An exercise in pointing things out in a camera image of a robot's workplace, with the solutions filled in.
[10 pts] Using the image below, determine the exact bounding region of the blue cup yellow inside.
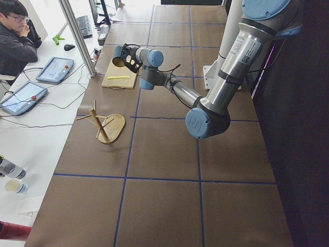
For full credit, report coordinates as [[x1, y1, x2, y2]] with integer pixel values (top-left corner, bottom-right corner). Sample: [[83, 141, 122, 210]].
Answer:
[[112, 46, 126, 67]]

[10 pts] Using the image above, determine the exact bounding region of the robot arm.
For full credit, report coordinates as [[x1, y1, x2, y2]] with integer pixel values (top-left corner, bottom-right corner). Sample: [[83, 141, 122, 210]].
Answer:
[[129, 1, 303, 139]]

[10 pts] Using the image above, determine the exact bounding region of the wooden cup rack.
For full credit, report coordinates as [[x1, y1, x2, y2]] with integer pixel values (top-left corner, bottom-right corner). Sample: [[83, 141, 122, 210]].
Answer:
[[76, 100, 126, 145]]

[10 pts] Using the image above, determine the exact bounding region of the paper cup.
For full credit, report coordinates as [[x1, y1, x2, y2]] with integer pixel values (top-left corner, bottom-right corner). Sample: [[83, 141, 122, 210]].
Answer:
[[5, 179, 27, 194]]

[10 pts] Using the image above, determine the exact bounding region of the blue tape strip lengthwise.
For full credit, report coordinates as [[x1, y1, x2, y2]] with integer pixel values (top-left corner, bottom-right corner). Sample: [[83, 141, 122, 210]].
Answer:
[[113, 12, 155, 247]]

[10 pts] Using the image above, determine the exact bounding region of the wooden cutting board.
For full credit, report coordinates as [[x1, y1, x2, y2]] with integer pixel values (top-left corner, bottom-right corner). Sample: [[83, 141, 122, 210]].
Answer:
[[101, 61, 137, 90]]

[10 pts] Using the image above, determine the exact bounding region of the yellow toy knife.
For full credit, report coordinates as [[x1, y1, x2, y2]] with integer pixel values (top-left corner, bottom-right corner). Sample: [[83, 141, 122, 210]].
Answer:
[[107, 76, 131, 80]]

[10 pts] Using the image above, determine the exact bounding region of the black box with label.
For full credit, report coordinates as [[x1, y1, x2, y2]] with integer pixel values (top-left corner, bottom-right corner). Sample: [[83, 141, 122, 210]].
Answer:
[[98, 25, 110, 46]]

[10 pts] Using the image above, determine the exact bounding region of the blue tape strip far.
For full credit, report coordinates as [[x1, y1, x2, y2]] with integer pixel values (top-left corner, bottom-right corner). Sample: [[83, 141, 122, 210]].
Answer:
[[189, 6, 206, 247]]

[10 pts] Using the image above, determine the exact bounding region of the teach pendant far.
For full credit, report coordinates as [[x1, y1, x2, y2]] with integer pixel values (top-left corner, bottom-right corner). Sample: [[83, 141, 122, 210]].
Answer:
[[35, 57, 75, 84]]

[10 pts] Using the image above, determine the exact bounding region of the teach pendant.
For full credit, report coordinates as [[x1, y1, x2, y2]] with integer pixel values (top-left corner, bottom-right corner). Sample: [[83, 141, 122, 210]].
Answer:
[[1, 81, 48, 116], [35, 57, 75, 84]]

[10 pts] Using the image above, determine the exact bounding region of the white pillar with base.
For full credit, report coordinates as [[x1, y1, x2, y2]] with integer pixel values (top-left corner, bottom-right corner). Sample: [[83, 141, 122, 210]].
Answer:
[[203, 0, 243, 90]]

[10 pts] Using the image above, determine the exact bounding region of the black computer mouse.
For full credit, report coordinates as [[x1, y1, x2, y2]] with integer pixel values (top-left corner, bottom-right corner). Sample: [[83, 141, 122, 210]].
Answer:
[[64, 44, 75, 51]]

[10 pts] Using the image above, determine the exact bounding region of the black keyboard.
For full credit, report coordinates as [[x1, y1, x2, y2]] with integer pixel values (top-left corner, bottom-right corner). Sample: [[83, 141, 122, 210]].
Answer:
[[76, 15, 93, 39]]

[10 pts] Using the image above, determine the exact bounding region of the green clamp tool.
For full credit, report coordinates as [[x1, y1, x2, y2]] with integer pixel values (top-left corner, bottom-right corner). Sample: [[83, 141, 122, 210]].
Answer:
[[52, 34, 65, 45]]

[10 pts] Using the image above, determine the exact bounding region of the teach pendant near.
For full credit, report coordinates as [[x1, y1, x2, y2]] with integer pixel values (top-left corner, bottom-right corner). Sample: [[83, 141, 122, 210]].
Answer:
[[1, 81, 48, 116]]

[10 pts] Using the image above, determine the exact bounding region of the clear water bottle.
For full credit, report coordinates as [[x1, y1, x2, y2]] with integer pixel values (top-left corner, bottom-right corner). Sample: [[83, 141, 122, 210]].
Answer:
[[1, 155, 26, 179]]

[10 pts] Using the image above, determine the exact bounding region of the person in dark jacket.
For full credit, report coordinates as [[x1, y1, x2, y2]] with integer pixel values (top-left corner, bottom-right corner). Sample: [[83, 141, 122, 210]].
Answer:
[[1, 1, 42, 77]]

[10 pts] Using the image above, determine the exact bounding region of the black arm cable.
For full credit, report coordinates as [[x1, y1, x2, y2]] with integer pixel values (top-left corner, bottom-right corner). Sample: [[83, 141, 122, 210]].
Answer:
[[156, 64, 182, 93]]

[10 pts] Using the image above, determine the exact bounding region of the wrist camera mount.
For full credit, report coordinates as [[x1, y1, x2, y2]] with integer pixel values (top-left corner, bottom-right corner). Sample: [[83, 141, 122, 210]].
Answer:
[[121, 44, 142, 74]]

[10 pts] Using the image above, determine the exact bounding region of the aluminium frame post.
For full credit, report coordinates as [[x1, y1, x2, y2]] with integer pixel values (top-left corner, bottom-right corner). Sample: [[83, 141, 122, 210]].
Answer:
[[59, 0, 97, 78]]

